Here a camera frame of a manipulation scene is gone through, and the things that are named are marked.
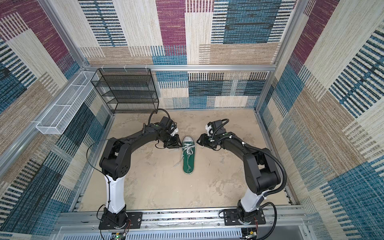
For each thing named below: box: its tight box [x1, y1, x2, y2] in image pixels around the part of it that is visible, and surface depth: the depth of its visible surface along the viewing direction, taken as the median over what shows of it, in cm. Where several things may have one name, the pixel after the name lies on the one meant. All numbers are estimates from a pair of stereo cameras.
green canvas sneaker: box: [182, 135, 196, 175], surface depth 93 cm
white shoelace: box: [171, 143, 195, 173], surface depth 93 cm
